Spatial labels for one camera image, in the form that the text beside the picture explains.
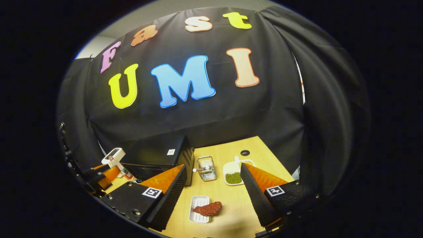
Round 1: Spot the white toaster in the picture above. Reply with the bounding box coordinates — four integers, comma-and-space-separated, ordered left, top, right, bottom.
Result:
101, 148, 126, 169

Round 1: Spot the wire mesh basket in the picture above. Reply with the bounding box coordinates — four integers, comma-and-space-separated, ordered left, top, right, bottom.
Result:
197, 156, 217, 181

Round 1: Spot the black backdrop cloth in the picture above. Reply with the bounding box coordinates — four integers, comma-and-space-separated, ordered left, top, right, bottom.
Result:
56, 7, 370, 199

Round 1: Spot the white ribbed tray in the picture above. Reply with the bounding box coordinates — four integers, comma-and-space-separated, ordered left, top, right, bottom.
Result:
189, 196, 211, 223

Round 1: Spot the black electric oven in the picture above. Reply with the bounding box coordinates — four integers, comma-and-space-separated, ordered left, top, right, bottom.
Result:
121, 135, 195, 186

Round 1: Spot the white board-shaped plate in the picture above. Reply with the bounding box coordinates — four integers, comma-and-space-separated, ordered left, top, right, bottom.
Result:
223, 156, 255, 185

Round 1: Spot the small seasoning bottle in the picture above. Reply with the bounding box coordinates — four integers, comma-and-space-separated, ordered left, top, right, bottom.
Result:
117, 163, 133, 180

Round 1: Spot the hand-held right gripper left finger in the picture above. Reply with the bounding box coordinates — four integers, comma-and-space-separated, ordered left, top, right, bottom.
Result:
99, 164, 188, 232

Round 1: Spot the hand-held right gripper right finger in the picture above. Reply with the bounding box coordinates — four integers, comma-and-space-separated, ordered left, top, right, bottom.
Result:
240, 163, 326, 228

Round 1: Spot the green mung beans pile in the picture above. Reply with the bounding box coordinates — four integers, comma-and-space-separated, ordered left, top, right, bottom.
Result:
225, 172, 242, 184

